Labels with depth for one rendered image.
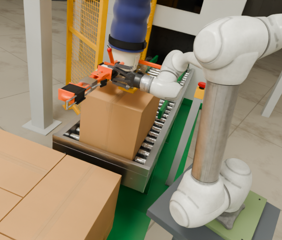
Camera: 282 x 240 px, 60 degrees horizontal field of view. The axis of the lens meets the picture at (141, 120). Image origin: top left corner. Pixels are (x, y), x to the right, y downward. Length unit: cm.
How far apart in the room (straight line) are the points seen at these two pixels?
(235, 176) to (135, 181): 78
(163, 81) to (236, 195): 61
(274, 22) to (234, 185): 61
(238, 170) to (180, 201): 28
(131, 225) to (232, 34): 164
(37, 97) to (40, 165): 117
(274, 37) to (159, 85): 59
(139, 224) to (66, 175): 77
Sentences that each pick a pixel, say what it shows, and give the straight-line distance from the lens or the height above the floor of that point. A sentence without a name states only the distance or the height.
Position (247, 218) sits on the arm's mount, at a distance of 131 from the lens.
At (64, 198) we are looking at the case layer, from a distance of 144.
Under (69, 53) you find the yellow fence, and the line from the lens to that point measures 295.
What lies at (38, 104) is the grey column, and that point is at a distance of 270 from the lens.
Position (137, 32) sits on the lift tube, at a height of 136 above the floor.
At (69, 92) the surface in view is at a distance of 103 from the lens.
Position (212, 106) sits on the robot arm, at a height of 134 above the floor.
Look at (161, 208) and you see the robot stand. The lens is 120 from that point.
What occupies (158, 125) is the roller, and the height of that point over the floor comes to 54.
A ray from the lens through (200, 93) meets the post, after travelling 184.
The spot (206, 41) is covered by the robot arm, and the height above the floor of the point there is 153.
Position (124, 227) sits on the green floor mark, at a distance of 201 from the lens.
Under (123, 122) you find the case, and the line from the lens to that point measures 151.
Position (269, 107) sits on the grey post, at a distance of 439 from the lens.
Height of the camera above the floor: 165
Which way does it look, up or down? 31 degrees down
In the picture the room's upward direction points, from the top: 12 degrees clockwise
